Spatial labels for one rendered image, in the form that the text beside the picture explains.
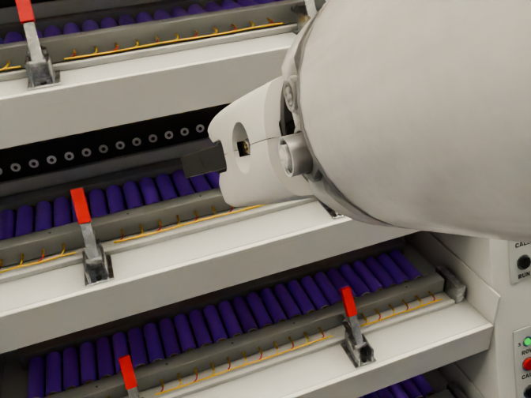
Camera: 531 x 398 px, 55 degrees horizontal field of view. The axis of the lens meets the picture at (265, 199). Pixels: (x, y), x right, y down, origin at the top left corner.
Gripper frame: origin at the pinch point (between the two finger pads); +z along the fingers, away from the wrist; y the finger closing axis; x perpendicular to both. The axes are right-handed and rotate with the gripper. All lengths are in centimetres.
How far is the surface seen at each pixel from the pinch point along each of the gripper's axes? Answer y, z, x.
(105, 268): -13.7, 19.1, -7.0
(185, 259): -6.0, 20.0, -8.4
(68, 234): -16.8, 24.7, -3.1
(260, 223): 3.1, 22.3, -7.2
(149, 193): -7.5, 28.8, -1.0
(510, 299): 32.6, 22.6, -25.2
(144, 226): -9.1, 25.4, -4.4
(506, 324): 31.7, 23.3, -28.5
